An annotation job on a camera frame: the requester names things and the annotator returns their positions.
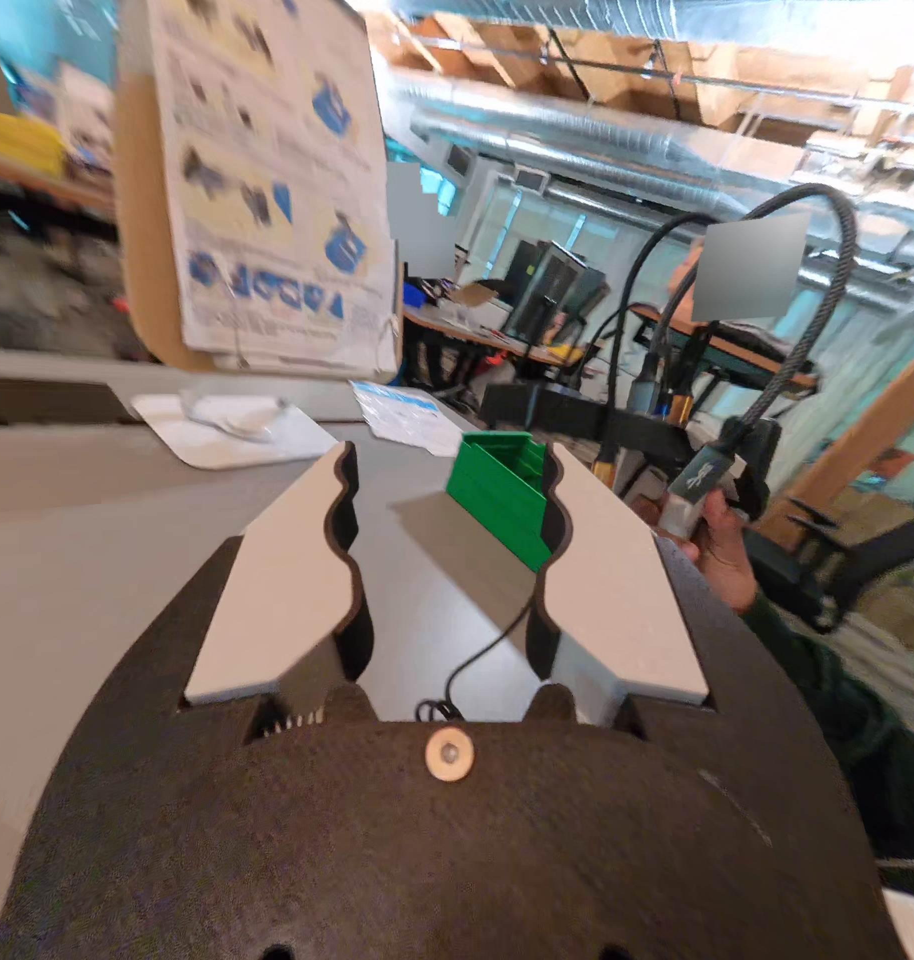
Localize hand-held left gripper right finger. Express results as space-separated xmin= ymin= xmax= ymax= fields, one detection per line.
xmin=526 ymin=442 xmax=710 ymax=730

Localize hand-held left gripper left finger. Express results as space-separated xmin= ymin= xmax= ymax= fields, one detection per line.
xmin=183 ymin=441 xmax=375 ymax=723

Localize black cable orange plugs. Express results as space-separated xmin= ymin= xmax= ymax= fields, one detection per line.
xmin=592 ymin=255 xmax=709 ymax=485

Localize long black multiport hub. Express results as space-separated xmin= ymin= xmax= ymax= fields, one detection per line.
xmin=478 ymin=381 xmax=701 ymax=462

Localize black cable blue plugs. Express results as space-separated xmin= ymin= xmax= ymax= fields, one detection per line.
xmin=418 ymin=588 xmax=539 ymax=723

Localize green plastic bin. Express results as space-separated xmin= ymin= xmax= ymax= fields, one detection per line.
xmin=445 ymin=431 xmax=557 ymax=575

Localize grey braided cable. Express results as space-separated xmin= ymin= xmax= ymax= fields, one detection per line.
xmin=625 ymin=183 xmax=859 ymax=541

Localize person's right forearm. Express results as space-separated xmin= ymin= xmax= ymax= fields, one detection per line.
xmin=740 ymin=588 xmax=914 ymax=864

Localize grey desk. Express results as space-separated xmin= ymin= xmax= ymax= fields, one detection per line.
xmin=0 ymin=348 xmax=578 ymax=826

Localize person's right hand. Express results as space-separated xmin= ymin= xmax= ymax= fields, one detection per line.
xmin=650 ymin=487 xmax=759 ymax=615

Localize wooden beam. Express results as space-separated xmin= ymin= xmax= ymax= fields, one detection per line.
xmin=757 ymin=348 xmax=914 ymax=550

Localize black-framed wooden table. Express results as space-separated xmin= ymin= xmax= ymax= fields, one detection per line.
xmin=628 ymin=302 xmax=819 ymax=393

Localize black office chair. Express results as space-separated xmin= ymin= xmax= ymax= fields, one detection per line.
xmin=749 ymin=495 xmax=914 ymax=635

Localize white stand base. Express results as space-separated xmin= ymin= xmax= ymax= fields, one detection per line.
xmin=130 ymin=390 xmax=339 ymax=471

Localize wooden work table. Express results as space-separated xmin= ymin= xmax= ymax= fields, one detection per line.
xmin=403 ymin=307 xmax=602 ymax=370

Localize black monitor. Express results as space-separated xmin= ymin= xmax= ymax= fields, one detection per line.
xmin=500 ymin=238 xmax=609 ymax=340

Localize printed paper sheets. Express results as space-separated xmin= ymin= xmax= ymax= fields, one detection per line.
xmin=350 ymin=378 xmax=467 ymax=459

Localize silver ventilation ducts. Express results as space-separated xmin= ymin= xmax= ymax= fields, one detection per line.
xmin=382 ymin=60 xmax=914 ymax=316

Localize wooden document board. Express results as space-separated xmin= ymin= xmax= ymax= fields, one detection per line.
xmin=114 ymin=0 xmax=407 ymax=378

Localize instruction sheet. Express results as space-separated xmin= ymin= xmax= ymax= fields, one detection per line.
xmin=145 ymin=0 xmax=399 ymax=376

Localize small yellow storage bin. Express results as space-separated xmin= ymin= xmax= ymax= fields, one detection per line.
xmin=0 ymin=111 xmax=65 ymax=179

